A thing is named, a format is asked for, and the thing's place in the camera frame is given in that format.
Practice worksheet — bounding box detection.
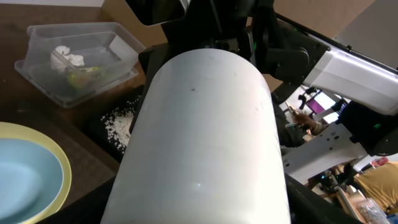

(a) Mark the clear plastic bin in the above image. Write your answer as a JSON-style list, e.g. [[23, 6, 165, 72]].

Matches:
[[14, 22, 145, 108]]

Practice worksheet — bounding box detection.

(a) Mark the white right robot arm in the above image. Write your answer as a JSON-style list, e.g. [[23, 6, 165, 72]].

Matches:
[[251, 9, 397, 156]]

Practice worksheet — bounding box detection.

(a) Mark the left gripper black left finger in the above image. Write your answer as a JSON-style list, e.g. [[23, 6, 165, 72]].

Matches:
[[38, 177, 115, 224]]

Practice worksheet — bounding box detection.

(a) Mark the green yellow snack wrapper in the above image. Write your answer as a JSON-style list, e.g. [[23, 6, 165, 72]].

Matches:
[[67, 67, 107, 89]]

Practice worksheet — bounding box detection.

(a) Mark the black plastic tray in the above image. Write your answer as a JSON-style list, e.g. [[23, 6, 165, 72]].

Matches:
[[83, 85, 144, 162]]

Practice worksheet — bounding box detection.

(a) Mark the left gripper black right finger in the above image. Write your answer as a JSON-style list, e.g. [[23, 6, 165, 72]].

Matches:
[[284, 174, 361, 224]]

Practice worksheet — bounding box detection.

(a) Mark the white cup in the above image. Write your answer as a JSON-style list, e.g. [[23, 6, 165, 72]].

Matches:
[[101, 49, 290, 223]]

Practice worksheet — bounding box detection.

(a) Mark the pile of rice scraps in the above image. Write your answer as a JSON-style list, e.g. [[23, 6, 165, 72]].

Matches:
[[100, 99, 139, 154]]

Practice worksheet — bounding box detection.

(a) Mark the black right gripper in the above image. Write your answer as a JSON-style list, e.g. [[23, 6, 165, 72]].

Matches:
[[248, 12, 330, 103]]

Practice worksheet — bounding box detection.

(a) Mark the white napkin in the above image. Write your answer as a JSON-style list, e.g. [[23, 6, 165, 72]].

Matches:
[[50, 45, 85, 73]]

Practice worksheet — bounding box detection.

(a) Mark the light blue bowl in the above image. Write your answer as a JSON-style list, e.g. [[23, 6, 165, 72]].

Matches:
[[1, 139, 63, 223]]

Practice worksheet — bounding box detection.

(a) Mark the yellow plate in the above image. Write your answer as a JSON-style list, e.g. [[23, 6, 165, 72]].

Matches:
[[1, 122, 72, 223]]

